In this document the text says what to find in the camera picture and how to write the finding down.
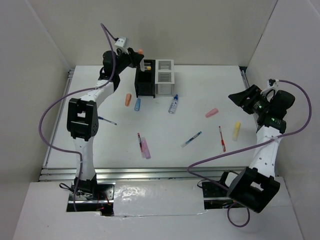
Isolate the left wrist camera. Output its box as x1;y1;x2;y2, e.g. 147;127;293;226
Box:
114;37;128;48

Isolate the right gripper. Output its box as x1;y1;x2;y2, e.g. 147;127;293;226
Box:
228;84;272;115

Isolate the left side rail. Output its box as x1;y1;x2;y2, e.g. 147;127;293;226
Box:
42;68;75;168

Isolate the pink purple highlighter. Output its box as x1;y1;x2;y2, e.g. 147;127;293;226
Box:
141;137;151;159

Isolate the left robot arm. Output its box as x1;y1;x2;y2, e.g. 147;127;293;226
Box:
66;47;144;200

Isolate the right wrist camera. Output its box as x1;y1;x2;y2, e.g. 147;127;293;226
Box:
260;79;279;97

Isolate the dark red pen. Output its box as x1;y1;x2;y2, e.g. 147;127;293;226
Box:
137;132;145;159

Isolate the teal blue pen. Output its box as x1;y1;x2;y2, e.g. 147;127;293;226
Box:
181;131;202;148

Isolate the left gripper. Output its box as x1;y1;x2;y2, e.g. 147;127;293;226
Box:
114;47;145;75

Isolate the aluminium front rail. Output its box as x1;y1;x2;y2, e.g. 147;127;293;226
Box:
38;166;244;183

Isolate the blue ballpoint pen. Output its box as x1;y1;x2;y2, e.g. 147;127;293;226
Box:
98;116;117;126

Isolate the purple cable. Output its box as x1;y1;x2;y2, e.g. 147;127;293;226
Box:
39;23;121;212
187;79;313;228

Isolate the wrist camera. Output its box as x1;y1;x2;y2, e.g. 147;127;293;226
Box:
260;79;279;97
114;37;128;48

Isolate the orange capped white marker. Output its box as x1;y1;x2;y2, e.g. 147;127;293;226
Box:
138;49;145;72

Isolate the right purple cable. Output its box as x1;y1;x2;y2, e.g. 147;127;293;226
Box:
187;79;313;228

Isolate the clear spray bottle blue cap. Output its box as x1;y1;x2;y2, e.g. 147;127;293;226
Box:
168;94;179;114

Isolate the black slotted container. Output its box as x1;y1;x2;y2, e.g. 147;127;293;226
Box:
134;59;156;98

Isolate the white slotted container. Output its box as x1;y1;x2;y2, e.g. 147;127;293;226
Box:
155;59;175;96

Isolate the white foil cover panel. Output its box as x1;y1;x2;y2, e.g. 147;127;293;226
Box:
113;179;206;217

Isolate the yellow highlighter right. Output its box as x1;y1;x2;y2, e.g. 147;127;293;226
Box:
232;121;241;141

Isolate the blue highlighter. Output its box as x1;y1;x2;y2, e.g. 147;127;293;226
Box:
134;98;141;112

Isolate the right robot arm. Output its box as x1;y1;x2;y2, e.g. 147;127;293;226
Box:
218;85;295;213

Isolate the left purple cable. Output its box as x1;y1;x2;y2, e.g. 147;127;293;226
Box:
39;23;121;212

